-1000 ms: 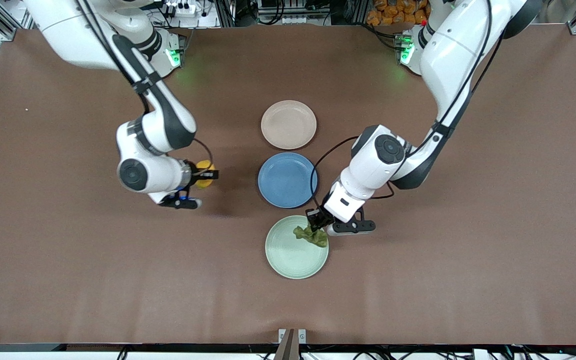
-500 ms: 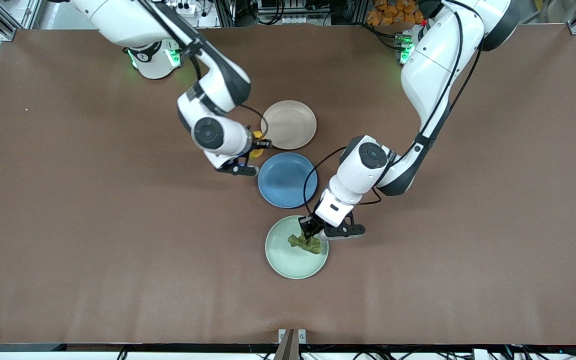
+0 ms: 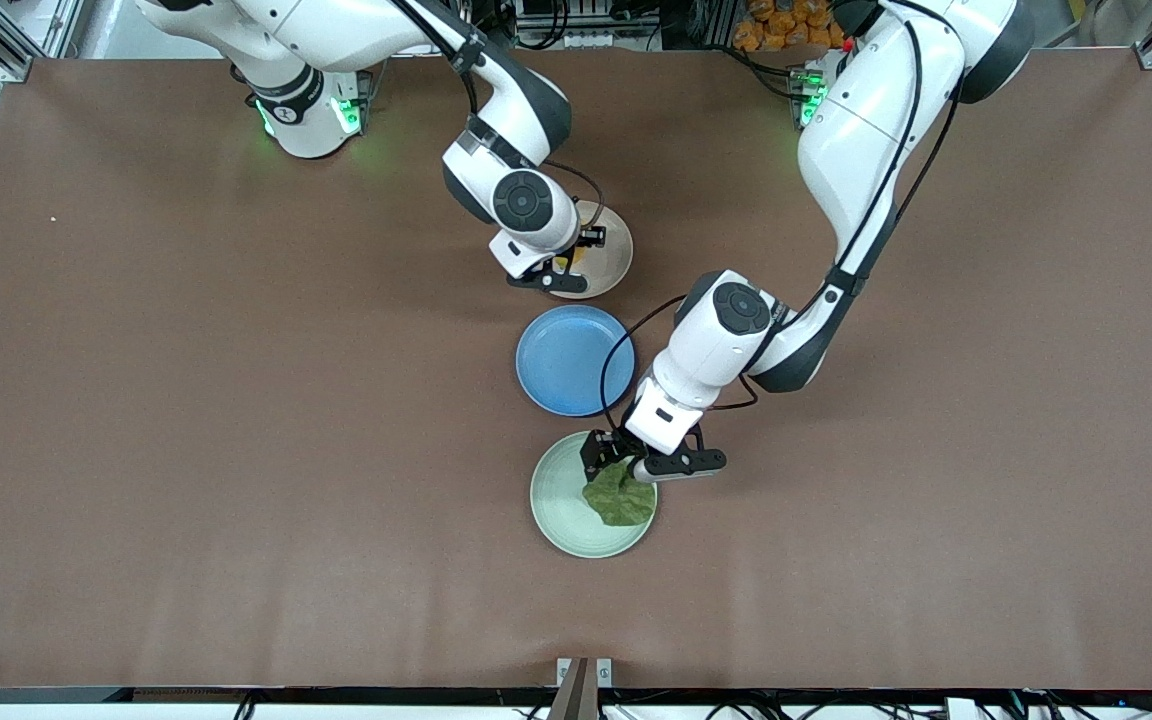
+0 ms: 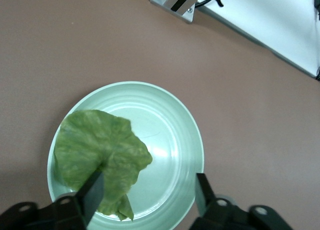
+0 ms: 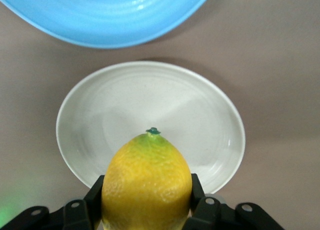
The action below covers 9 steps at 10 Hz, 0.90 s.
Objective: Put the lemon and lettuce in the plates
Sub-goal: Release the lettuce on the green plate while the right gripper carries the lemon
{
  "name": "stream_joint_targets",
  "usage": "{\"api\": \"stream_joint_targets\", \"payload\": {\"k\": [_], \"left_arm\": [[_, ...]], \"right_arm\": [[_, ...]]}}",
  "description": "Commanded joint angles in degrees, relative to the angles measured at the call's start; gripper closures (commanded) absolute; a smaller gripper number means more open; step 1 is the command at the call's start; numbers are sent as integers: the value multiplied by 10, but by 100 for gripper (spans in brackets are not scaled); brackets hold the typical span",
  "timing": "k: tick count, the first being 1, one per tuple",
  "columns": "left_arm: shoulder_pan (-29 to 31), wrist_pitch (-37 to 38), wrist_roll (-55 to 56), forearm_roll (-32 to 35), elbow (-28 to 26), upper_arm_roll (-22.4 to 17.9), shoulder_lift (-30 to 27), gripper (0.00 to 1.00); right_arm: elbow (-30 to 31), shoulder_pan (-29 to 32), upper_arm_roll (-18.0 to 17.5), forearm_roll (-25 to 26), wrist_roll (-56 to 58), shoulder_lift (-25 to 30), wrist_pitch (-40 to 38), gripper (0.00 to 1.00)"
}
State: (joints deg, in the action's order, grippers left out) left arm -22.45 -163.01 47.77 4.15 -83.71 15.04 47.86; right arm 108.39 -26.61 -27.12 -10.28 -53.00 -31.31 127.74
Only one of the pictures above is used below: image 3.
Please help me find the green lettuce leaf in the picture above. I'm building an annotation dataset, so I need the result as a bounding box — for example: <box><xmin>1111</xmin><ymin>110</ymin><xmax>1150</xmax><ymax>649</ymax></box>
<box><xmin>582</xmin><ymin>458</ymin><xmax>658</xmax><ymax>529</ymax></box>

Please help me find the beige plate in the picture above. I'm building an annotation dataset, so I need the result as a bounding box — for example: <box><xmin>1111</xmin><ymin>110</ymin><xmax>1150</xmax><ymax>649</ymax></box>
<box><xmin>544</xmin><ymin>200</ymin><xmax>635</xmax><ymax>300</ymax></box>

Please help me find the pale green plate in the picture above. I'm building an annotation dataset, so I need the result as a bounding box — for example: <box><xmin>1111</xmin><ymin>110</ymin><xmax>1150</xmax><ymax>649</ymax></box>
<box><xmin>529</xmin><ymin>430</ymin><xmax>659</xmax><ymax>560</ymax></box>

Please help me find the blue plate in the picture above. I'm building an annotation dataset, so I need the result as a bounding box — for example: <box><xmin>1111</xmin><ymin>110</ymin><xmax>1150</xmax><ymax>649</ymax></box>
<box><xmin>515</xmin><ymin>304</ymin><xmax>637</xmax><ymax>418</ymax></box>

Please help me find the bag of oranges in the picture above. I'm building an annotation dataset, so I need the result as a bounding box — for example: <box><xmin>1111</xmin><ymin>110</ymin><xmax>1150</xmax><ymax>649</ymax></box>
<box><xmin>733</xmin><ymin>0</ymin><xmax>858</xmax><ymax>54</ymax></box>

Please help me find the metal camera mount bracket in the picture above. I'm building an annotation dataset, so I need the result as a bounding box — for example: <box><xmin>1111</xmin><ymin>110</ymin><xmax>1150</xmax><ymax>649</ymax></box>
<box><xmin>556</xmin><ymin>656</ymin><xmax>614</xmax><ymax>720</ymax></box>

